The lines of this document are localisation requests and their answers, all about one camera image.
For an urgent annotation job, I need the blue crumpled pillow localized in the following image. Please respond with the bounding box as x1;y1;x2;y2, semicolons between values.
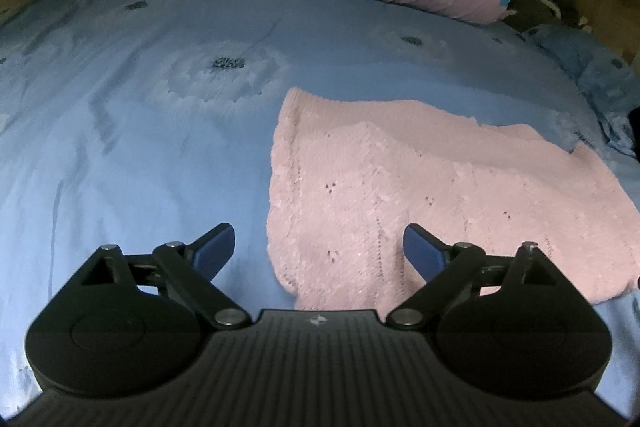
524;25;639;159

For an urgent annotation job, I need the blue dandelion bed sheet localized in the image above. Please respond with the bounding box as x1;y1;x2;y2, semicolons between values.
1;0;639;417

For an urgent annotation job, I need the pink knitted cardigan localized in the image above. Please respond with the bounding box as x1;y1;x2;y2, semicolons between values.
267;89;639;313

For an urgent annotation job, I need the dark clothes pile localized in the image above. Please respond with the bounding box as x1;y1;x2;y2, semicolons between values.
502;0;584;32

